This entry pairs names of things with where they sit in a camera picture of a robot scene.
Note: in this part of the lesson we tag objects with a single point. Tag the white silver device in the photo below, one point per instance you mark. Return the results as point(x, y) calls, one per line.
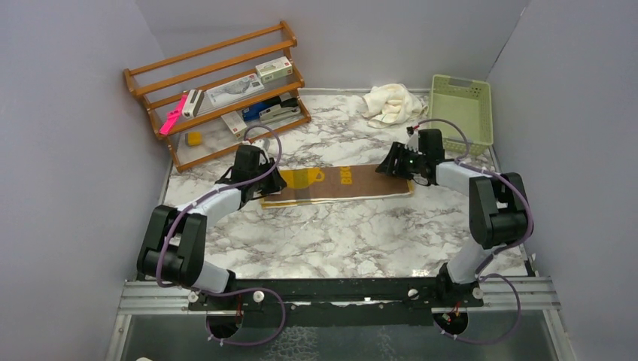
point(193, 103)

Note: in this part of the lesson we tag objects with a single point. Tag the grey white stapler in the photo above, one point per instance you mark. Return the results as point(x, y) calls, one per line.
point(284, 110)

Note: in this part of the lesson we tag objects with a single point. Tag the orange wooden rack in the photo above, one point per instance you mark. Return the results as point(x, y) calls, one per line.
point(158, 88)

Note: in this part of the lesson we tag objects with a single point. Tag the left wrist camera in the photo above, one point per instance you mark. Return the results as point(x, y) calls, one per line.
point(263, 144)

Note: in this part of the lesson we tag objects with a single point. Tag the green plastic basket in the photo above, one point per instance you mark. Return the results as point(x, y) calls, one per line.
point(467, 104)

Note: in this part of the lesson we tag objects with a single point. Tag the small white red box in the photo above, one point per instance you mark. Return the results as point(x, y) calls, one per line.
point(235, 123)

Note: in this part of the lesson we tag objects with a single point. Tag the long white flat box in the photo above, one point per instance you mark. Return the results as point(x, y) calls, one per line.
point(234, 91)

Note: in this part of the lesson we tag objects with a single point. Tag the white green box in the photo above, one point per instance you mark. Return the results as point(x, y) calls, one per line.
point(274, 69)

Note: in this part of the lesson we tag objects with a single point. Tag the pink plastic tool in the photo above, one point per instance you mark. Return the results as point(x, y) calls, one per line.
point(173, 116)

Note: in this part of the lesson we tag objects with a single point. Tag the cream white towel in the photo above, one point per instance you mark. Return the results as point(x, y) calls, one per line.
point(392, 104)

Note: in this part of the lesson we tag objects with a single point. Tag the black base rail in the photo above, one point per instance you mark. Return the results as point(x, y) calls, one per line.
point(315, 302)

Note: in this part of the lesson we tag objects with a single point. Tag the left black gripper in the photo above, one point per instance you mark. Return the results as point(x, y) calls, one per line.
point(276, 184)

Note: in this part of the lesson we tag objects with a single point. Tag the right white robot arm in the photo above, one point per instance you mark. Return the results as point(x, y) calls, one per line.
point(499, 213)

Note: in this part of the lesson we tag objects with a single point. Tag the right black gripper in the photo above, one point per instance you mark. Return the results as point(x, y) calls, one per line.
point(398, 151)

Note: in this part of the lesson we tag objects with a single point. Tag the blue stapler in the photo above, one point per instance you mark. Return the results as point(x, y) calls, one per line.
point(252, 112)

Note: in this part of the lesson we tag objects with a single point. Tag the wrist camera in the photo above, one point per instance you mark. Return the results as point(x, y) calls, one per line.
point(263, 144)
point(413, 142)

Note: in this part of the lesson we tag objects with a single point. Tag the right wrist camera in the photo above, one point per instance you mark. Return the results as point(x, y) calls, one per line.
point(413, 142)

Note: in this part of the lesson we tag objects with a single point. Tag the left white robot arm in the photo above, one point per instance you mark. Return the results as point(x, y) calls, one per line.
point(173, 249)

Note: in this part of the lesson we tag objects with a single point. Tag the yellow sponge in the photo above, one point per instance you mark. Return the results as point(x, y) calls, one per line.
point(193, 139)

